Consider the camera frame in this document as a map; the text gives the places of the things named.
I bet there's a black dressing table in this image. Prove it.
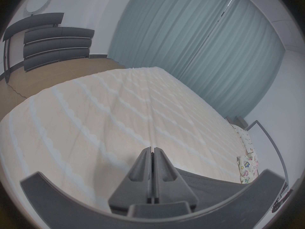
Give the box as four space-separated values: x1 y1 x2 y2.
3 13 65 83

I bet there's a white printed pillow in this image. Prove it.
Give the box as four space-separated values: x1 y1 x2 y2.
232 124 254 153

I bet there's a blue-green curtain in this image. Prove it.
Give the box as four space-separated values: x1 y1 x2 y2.
177 0 285 122
107 0 239 69

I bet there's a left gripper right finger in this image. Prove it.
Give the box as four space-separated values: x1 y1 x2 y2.
154 147 199 210

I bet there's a grey bedside table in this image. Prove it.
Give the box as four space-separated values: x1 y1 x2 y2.
225 115 248 128

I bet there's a black T-shirt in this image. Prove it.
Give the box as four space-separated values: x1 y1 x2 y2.
173 167 258 207

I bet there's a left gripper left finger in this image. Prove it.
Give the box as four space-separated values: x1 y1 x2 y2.
108 147 152 215

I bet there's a black cable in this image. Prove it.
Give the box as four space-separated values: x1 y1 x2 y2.
7 83 28 100

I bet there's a white printed garment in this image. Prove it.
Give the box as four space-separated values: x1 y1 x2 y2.
236 150 260 184

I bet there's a black chest of drawers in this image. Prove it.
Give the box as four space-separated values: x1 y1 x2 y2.
23 26 95 73

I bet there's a bed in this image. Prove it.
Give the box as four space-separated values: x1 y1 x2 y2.
0 66 289 214

